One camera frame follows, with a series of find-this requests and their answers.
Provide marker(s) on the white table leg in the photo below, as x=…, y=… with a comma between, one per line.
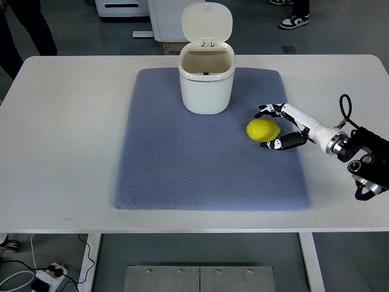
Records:
x=312, y=265
x=89, y=264

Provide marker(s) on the white cabinet in background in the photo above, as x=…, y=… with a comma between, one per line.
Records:
x=166, y=21

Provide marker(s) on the metal floor plate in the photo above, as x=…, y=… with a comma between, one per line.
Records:
x=199, y=278

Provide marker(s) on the cardboard box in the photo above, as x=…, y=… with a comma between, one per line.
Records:
x=171, y=48

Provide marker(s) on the white appliance with slot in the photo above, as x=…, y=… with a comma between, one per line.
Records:
x=121, y=9

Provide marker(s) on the black white sneaker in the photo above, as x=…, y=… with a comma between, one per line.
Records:
x=294, y=22

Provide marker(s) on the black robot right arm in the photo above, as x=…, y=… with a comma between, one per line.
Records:
x=365, y=152

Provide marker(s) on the white power strip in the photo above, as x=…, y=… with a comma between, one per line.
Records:
x=53, y=275

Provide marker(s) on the white trash can open lid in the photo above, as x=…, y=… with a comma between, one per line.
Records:
x=207, y=62

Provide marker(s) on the yellow lemon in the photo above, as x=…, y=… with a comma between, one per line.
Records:
x=263, y=130

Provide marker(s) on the left white table leg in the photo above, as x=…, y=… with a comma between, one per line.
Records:
x=89, y=264

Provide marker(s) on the right white table leg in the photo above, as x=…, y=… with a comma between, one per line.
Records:
x=312, y=265

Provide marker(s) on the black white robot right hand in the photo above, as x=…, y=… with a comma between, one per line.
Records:
x=309, y=129

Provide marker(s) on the blue textured mat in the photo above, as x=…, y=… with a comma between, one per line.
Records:
x=173, y=159

